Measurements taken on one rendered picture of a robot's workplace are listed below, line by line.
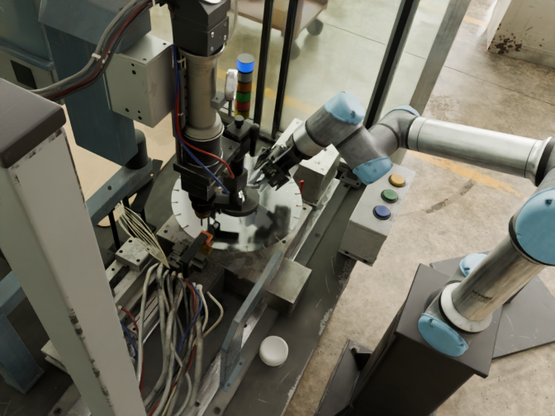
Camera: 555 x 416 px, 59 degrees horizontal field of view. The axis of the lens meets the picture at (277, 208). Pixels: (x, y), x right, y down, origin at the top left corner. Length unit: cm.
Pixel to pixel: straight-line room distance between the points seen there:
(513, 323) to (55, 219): 232
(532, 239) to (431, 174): 205
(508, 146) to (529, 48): 320
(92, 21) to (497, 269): 80
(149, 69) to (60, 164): 53
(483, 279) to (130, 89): 73
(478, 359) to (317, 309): 43
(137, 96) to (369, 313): 166
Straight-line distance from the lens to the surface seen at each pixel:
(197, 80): 81
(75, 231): 28
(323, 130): 104
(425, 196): 278
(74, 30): 82
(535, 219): 88
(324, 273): 140
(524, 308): 256
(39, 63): 104
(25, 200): 24
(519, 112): 367
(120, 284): 124
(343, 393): 206
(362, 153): 103
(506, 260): 99
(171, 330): 112
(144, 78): 78
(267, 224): 121
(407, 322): 139
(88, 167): 164
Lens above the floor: 190
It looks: 50 degrees down
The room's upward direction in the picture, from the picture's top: 10 degrees clockwise
